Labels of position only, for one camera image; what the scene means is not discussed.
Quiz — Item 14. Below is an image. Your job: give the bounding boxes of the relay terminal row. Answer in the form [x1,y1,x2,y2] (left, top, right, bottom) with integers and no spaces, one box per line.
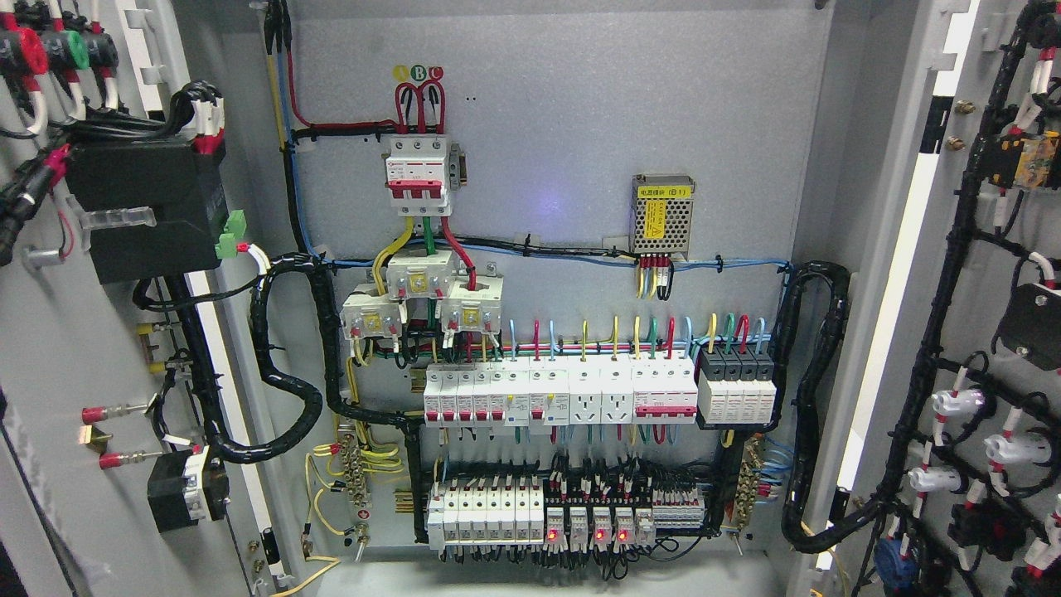
[542,457,708,556]

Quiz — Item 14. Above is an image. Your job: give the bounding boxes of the grey cabinet door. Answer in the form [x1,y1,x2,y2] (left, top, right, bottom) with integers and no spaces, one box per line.
[1,1,295,596]
[783,0,1061,597]

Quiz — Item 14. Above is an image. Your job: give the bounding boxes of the black corrugated cable conduit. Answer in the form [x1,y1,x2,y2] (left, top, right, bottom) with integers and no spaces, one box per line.
[166,253,341,466]
[779,261,895,555]

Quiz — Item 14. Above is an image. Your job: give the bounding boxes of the white lower breaker row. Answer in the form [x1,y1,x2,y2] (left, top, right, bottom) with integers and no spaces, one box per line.
[427,478,547,552]

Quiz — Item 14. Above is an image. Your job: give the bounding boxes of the black corrugated cable conduit left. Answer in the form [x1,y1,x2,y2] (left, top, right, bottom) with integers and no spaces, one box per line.
[166,253,341,466]

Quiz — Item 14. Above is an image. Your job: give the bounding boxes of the white rotary selector switch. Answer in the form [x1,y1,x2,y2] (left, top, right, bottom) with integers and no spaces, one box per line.
[147,447,229,532]

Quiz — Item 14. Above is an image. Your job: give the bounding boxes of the black corrugated cable conduit right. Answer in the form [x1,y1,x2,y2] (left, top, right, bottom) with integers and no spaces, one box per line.
[779,261,895,555]

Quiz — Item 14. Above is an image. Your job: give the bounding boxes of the black digital power meter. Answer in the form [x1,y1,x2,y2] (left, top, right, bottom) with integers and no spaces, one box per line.
[65,138,229,284]

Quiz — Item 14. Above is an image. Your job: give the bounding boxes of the metal mesh power supply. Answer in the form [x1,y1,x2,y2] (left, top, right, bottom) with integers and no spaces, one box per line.
[629,174,695,254]

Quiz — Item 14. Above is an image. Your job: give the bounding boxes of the white current transformers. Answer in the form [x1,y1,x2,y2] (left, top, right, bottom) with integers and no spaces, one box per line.
[341,249,504,347]

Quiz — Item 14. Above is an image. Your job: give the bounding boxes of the white socket breaker row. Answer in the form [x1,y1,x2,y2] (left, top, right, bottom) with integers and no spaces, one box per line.
[422,354,697,434]

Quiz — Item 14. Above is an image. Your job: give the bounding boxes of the grey electrical cabinet body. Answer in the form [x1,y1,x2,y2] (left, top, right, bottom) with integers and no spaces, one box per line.
[170,0,921,597]

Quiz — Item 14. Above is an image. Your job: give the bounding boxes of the black surge protector block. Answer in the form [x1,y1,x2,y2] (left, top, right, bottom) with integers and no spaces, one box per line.
[696,349,777,432]

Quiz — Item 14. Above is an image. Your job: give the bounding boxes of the white red main breaker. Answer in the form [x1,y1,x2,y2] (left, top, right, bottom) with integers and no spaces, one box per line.
[384,133,467,218]

